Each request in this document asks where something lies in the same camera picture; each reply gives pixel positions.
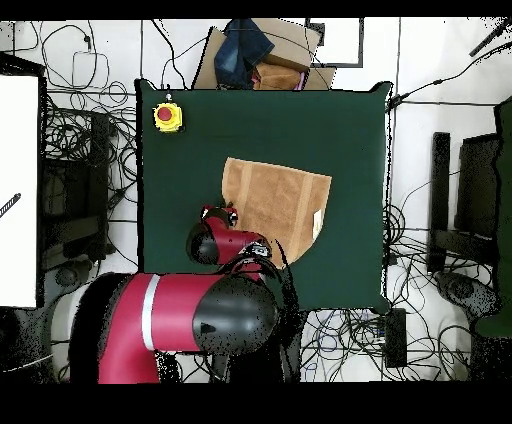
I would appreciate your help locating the tan terry towel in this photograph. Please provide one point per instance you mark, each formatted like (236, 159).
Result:
(276, 200)

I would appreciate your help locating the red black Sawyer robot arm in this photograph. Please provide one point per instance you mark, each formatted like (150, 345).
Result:
(176, 312)

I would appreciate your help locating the dark green table cloth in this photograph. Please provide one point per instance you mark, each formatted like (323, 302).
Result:
(240, 132)

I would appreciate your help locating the yellow emergency stop button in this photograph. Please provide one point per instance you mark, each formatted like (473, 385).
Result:
(168, 116)

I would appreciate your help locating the black metal stand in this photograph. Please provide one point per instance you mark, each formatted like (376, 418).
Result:
(98, 180)
(440, 180)

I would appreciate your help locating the brown folded towel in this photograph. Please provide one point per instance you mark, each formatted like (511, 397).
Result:
(278, 76)

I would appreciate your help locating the blue denim jeans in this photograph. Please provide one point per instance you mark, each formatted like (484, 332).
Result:
(240, 52)

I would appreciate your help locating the brown cardboard box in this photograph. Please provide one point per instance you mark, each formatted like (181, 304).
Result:
(290, 44)

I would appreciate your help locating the grey stand foot black knob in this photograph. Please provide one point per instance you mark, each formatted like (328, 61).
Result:
(460, 290)
(66, 276)

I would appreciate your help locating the black power strip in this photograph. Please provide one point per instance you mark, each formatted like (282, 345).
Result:
(396, 340)

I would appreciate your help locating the white board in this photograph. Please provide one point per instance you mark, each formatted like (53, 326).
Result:
(18, 192)

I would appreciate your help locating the striped black rod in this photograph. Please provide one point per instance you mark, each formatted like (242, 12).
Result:
(10, 204)

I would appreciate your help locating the green covered side table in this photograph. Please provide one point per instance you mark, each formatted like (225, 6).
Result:
(504, 200)

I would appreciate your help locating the black tripod rod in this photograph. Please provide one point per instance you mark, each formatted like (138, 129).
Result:
(490, 38)

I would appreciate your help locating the black square floor frame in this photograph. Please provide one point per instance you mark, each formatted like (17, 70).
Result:
(361, 40)

